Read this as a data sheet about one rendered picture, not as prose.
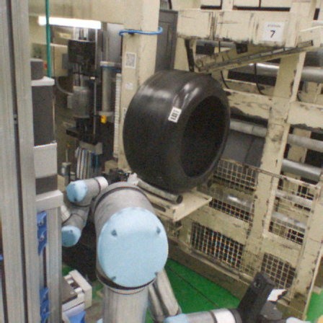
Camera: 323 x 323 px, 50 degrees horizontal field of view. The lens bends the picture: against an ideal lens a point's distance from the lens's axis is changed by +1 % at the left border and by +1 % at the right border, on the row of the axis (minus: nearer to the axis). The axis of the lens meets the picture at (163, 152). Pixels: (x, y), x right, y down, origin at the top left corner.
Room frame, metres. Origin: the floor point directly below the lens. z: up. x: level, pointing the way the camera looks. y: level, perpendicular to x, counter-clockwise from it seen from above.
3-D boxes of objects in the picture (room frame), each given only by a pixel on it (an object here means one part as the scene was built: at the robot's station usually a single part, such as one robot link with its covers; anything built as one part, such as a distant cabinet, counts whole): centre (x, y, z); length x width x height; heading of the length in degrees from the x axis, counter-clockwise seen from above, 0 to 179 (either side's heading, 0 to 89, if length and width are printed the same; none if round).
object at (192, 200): (1.72, -0.04, 0.80); 0.37 x 0.36 x 0.02; 143
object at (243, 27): (1.88, -0.32, 1.71); 0.61 x 0.25 x 0.15; 53
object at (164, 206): (1.61, 0.04, 0.83); 0.36 x 0.09 x 0.06; 53
